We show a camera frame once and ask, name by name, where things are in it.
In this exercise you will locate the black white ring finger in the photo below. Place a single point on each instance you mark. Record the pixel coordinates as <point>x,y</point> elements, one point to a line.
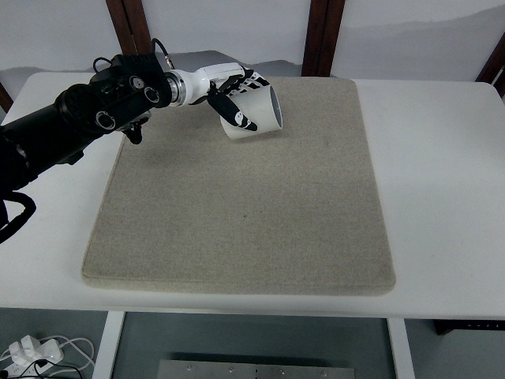
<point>234,80</point>

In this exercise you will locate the right brown wooden frame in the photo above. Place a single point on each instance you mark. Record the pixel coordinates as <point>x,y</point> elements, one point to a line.
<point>493,71</point>

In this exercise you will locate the grey felt mat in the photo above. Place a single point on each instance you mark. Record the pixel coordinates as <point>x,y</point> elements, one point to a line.
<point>290,212</point>

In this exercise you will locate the brown wooden frame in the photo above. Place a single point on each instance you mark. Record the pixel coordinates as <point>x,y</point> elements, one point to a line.
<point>131,27</point>
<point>325,18</point>
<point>493,71</point>

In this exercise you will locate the white power strip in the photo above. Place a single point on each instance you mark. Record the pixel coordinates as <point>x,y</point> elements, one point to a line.
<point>30,357</point>

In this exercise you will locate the middle brown wooden frame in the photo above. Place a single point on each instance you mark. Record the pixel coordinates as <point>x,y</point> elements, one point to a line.
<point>325,18</point>

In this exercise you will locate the white ribbed cup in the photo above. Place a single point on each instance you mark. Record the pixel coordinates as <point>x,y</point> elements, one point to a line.
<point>261,107</point>

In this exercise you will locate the white table leg frame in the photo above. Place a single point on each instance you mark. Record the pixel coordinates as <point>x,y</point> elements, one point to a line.
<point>112,331</point>

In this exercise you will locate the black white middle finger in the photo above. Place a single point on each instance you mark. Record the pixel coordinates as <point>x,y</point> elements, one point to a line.
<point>250,85</point>

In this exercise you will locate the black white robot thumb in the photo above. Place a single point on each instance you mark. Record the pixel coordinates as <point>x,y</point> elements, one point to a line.
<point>229,111</point>

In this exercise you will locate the metal base plate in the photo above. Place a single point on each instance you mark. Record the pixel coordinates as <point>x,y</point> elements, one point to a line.
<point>225,370</point>

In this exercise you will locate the left brown wooden frame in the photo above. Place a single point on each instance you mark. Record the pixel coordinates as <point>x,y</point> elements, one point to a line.
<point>131,27</point>

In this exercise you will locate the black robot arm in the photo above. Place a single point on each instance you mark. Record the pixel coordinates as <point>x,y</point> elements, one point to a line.
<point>116,99</point>

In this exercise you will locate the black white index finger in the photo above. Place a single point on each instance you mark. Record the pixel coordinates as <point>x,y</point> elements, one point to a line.
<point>240,90</point>

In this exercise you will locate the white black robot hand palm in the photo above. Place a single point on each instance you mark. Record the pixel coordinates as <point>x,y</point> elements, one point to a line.
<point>195,85</point>

